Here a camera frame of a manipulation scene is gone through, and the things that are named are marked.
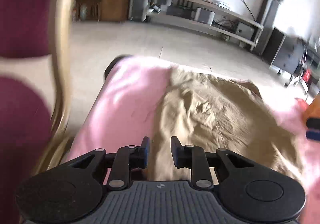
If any pink plush blanket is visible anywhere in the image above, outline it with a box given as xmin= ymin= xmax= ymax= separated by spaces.
xmin=68 ymin=56 xmax=319 ymax=223

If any grey drawer cabinet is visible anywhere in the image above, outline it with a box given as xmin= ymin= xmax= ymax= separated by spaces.
xmin=262 ymin=28 xmax=305 ymax=87

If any wooden cabinet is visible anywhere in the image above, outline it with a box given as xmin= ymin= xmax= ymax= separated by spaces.
xmin=74 ymin=0 xmax=130 ymax=22

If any white TV stand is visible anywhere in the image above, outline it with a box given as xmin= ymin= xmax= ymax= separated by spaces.
xmin=142 ymin=0 xmax=264 ymax=50

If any khaki jacket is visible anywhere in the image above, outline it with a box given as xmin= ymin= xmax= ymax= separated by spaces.
xmin=148 ymin=67 xmax=303 ymax=181

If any grey standing fan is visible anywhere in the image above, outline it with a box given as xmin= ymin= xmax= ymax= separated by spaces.
xmin=253 ymin=0 xmax=283 ymax=56

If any maroon chair with gold frame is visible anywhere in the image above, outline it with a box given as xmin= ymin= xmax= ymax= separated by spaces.
xmin=1 ymin=0 xmax=74 ymax=223

